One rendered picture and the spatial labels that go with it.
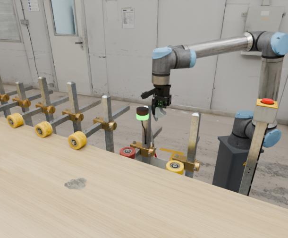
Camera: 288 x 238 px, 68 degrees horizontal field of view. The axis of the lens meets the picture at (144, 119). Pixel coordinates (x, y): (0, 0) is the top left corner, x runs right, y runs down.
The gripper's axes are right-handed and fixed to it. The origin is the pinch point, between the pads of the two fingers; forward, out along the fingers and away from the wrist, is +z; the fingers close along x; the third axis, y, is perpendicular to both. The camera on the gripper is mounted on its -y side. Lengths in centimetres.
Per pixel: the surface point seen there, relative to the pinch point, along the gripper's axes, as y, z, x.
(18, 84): -100, -8, -10
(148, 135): 0.3, 5.9, -9.6
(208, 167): 19, 101, 107
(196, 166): 27.3, 15.8, -9.9
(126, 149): -6.8, 10.6, -19.8
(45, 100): -75, 0, -10
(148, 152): 0.9, 15.5, -10.3
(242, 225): 50, 11, -39
